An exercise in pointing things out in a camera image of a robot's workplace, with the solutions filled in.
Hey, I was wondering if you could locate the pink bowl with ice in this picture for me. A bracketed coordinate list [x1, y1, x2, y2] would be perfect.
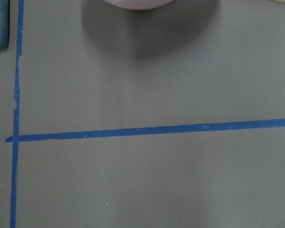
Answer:
[104, 0, 173, 10]

